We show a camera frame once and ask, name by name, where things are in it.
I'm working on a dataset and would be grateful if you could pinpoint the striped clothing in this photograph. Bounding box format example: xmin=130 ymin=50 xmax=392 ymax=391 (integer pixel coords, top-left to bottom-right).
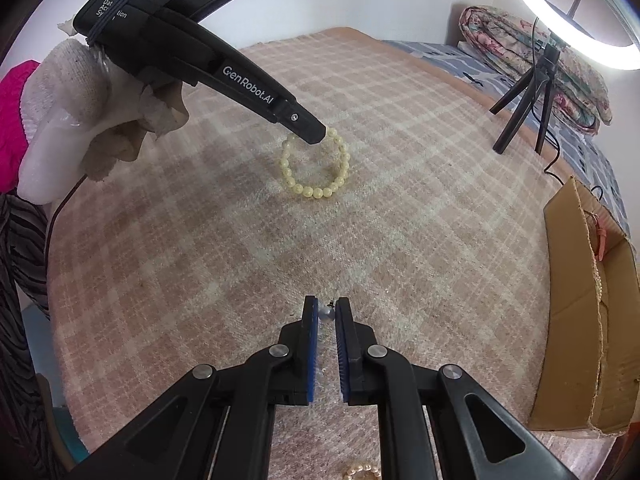
xmin=0 ymin=192 xmax=67 ymax=480

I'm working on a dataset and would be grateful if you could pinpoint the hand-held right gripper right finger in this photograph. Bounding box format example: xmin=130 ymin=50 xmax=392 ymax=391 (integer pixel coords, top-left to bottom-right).
xmin=335 ymin=297 xmax=581 ymax=480

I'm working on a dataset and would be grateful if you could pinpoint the pink strap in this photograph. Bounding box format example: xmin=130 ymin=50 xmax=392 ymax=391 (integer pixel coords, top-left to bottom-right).
xmin=582 ymin=210 xmax=609 ymax=262

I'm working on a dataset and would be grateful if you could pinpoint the white ring light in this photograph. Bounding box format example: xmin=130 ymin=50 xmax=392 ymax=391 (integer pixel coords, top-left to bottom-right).
xmin=500 ymin=0 xmax=640 ymax=71

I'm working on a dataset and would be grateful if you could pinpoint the person's left hand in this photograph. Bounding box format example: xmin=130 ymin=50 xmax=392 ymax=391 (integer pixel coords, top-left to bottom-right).
xmin=17 ymin=20 xmax=191 ymax=206

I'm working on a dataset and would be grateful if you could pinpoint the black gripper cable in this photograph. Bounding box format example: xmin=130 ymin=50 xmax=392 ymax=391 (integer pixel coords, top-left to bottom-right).
xmin=46 ymin=175 xmax=88 ymax=322

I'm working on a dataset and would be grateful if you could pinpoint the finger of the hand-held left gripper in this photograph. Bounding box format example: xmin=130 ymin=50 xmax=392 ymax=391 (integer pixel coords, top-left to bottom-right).
xmin=272 ymin=99 xmax=328 ymax=144

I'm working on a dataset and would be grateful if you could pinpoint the cardboard box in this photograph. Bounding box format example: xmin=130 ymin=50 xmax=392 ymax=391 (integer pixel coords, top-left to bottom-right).
xmin=529 ymin=177 xmax=640 ymax=436

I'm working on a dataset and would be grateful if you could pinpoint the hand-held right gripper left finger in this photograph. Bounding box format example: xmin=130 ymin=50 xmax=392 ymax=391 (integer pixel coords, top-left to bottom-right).
xmin=65 ymin=296 xmax=321 ymax=480

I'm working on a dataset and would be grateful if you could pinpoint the person's left forearm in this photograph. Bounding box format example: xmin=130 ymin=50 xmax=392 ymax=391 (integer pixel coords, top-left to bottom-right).
xmin=0 ymin=59 xmax=42 ymax=194

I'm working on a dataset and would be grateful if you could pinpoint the cream bead bracelet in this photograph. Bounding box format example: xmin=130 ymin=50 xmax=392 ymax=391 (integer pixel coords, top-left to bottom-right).
xmin=280 ymin=127 xmax=350 ymax=200

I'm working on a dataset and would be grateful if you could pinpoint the black ring light cable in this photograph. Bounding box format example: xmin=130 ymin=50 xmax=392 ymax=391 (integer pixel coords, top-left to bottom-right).
xmin=531 ymin=15 xmax=608 ymax=211

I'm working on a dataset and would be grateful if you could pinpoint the black tripod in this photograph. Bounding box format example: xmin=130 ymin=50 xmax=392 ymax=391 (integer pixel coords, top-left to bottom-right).
xmin=490 ymin=42 xmax=561 ymax=156

